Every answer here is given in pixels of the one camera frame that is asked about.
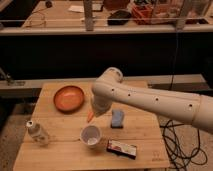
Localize orange pepper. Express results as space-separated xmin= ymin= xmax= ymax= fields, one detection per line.
xmin=87 ymin=111 xmax=94 ymax=123

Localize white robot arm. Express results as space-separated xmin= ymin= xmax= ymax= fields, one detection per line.
xmin=91 ymin=67 xmax=213 ymax=134

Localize white ceramic cup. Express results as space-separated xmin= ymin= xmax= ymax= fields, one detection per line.
xmin=80 ymin=125 xmax=102 ymax=148

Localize blue sponge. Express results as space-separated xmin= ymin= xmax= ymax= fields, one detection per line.
xmin=111 ymin=109 xmax=124 ymax=128

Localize orange wooden bowl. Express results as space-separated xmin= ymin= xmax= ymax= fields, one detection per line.
xmin=53 ymin=85 xmax=84 ymax=113

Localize black and red box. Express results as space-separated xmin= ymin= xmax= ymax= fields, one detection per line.
xmin=106 ymin=140 xmax=137 ymax=159

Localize black object on shelf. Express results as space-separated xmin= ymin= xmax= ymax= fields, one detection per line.
xmin=107 ymin=10 xmax=131 ymax=25

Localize orange crate on shelf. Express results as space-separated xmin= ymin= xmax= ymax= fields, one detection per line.
xmin=131 ymin=5 xmax=153 ymax=25

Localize white paper on shelf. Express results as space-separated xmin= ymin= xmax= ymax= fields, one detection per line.
xmin=68 ymin=5 xmax=84 ymax=13

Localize clear plastic bottle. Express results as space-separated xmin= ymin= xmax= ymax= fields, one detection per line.
xmin=26 ymin=120 xmax=50 ymax=146

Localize grey metal post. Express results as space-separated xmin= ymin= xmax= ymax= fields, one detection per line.
xmin=83 ymin=0 xmax=94 ymax=31

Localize black floor cables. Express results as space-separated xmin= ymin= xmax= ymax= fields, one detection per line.
xmin=160 ymin=119 xmax=209 ymax=171

